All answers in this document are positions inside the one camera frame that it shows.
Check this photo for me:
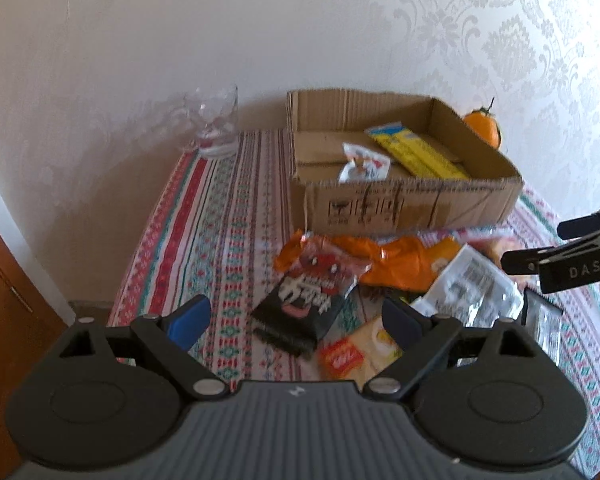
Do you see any pale yellow snack packet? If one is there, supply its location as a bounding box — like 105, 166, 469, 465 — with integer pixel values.
320, 315, 406, 387

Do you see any orange foil snack bag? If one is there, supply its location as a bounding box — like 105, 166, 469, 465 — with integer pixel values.
273, 230, 463, 293

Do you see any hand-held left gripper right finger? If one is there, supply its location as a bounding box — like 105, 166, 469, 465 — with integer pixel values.
362, 296, 548, 403

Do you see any small white snack packet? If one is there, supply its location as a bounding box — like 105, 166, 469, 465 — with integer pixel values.
338, 142, 392, 183

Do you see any cardboard box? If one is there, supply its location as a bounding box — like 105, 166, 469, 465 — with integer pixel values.
286, 89, 525, 236

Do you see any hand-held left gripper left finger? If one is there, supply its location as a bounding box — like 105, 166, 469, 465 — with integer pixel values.
55, 294, 228, 403

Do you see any brown wooden door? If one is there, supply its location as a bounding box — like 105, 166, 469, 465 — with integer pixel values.
0, 200, 70, 480

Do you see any black and red snack packet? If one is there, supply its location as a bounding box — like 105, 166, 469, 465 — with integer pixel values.
251, 232, 373, 359

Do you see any orange tangerine with stem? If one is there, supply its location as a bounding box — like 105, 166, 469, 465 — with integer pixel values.
462, 97, 504, 151

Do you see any white door frame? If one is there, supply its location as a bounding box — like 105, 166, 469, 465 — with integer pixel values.
0, 147, 77, 327

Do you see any white and silver snack packet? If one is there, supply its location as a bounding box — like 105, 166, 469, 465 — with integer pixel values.
410, 244, 524, 341

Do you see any clear pink snack packet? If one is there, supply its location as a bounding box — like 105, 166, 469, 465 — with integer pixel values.
445, 226, 520, 262

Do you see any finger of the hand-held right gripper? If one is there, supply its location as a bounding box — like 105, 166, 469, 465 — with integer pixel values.
557, 203, 600, 242
500, 227, 600, 295

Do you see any patterned striped tablecloth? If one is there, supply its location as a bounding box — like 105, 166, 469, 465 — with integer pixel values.
107, 127, 600, 478

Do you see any clear glass mug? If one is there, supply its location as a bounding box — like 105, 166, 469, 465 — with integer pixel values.
172, 85, 239, 160

